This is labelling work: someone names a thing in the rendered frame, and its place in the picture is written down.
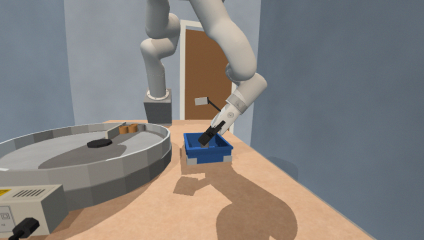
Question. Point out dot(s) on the blue crate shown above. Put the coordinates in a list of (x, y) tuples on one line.
[(219, 149)]

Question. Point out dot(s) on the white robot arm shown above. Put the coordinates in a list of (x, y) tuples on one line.
[(164, 30)]

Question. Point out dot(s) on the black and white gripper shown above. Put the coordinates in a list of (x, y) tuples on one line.
[(220, 123)]

